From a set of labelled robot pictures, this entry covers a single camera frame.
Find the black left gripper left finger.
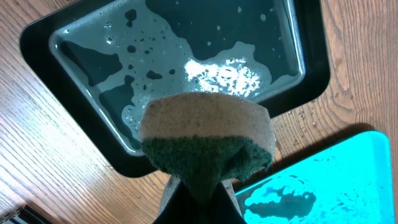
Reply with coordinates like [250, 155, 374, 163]
[153, 183, 200, 224]

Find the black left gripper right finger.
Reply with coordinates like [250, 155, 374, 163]
[201, 183, 246, 224]

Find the green scrubbing sponge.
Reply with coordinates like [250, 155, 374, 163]
[139, 92, 276, 212]

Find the blue plastic tray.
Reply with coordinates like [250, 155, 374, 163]
[236, 131, 397, 224]

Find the black water basin tray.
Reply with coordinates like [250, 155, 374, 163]
[19, 0, 330, 177]

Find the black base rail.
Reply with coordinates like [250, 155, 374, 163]
[5, 205, 52, 224]

